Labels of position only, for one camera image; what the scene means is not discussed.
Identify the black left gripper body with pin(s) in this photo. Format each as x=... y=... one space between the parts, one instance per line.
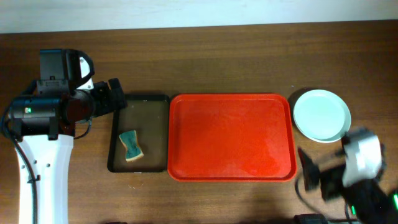
x=109 y=97

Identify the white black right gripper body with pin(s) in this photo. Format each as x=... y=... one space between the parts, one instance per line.
x=325 y=182

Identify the light green plate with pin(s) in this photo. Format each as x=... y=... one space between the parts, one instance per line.
x=322 y=116

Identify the green yellow sponge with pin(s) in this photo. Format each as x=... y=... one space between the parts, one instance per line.
x=130 y=142

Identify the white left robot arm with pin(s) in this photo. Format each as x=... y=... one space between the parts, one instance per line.
x=41 y=124

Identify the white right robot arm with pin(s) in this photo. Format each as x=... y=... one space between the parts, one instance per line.
x=374 y=206

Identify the dark brown tray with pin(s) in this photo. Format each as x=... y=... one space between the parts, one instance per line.
x=148 y=116

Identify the red plastic tray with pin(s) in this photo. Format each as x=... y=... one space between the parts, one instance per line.
x=231 y=137

